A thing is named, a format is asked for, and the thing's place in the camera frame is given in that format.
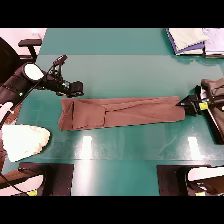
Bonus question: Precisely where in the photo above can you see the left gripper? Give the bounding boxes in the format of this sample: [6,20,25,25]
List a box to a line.
[67,80,85,99]

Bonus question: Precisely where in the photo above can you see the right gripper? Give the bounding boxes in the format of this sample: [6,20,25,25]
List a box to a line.
[181,94,202,117]

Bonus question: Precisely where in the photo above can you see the brown shirt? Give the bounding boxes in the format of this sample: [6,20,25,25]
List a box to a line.
[57,95,187,132]

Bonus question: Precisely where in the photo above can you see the grey-brown garment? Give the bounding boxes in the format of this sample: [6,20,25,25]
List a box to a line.
[200,77,224,142]

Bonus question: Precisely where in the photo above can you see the purple garment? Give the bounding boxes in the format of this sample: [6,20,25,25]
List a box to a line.
[165,28,206,56]

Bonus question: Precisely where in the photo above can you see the cream garment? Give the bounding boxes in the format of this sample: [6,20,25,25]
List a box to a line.
[167,28,210,53]

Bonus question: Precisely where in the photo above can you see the lavender garment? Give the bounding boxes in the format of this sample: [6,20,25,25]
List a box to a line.
[202,28,224,57]

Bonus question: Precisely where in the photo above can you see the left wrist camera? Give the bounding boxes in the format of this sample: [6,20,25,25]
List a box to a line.
[50,54,69,74]

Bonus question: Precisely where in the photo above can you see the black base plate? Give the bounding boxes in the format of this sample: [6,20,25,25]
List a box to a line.
[156,163,215,197]
[19,162,75,197]

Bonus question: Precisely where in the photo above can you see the black cable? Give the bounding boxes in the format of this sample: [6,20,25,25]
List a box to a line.
[0,173,32,196]

